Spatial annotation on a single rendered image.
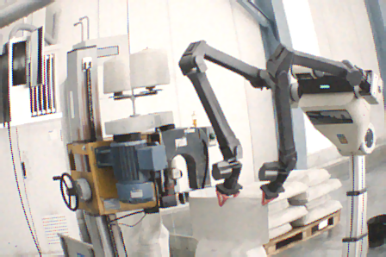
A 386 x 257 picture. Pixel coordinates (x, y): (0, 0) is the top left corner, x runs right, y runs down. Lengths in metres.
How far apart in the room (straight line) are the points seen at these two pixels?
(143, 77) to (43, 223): 3.13
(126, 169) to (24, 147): 2.98
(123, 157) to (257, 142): 6.14
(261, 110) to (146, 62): 6.14
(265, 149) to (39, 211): 4.10
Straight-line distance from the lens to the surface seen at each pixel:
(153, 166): 2.81
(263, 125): 9.01
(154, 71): 2.93
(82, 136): 3.02
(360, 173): 3.15
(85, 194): 3.00
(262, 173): 2.70
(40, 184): 5.83
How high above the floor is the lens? 1.50
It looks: 3 degrees down
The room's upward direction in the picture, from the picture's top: 7 degrees counter-clockwise
